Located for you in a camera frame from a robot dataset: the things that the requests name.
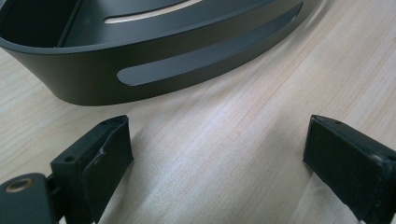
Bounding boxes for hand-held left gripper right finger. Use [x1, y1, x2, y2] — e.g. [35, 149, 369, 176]
[303, 114, 396, 224]

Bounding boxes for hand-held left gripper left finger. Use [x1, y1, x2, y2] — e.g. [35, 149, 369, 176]
[49, 114, 134, 224]

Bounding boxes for dark grey slotted plastic basket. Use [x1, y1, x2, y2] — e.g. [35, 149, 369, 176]
[0, 0, 321, 106]

